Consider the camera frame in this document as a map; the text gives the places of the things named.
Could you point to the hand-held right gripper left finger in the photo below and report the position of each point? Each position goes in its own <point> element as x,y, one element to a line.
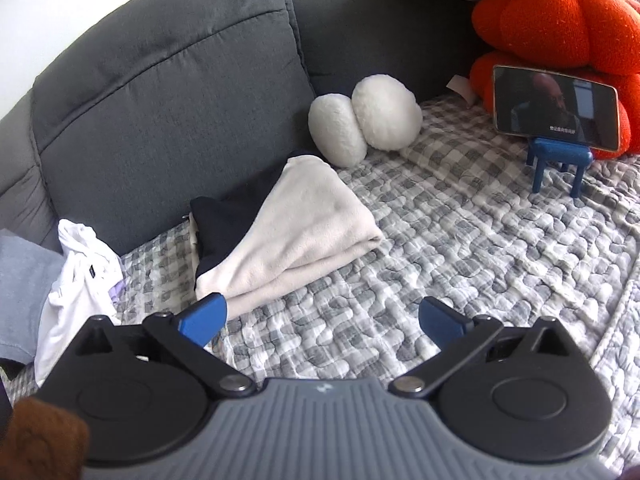
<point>205,318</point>

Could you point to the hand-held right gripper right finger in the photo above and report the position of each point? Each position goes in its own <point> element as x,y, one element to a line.
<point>440,321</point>

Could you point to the beige and black raglan shirt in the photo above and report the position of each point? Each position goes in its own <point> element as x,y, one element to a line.
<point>300,225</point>

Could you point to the grey checked quilted blanket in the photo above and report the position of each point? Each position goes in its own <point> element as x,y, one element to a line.
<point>450,240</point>

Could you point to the white garment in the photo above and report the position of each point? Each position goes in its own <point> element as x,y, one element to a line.
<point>80,290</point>

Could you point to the grey-blue garment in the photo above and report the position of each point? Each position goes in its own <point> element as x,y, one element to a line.
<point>22,290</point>

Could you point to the blue phone stand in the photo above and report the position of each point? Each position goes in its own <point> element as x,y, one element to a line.
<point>555,152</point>

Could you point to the brown fuzzy cloth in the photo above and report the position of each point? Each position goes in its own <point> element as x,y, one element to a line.
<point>40,440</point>

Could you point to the white plush toy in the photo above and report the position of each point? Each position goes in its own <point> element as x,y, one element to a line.
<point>380,115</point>

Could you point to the white cushion tag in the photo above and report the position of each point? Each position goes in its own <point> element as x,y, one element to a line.
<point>460,87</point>

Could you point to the grey sofa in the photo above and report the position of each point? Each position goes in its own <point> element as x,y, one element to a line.
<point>175,85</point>

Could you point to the smartphone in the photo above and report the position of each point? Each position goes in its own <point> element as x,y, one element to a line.
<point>555,107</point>

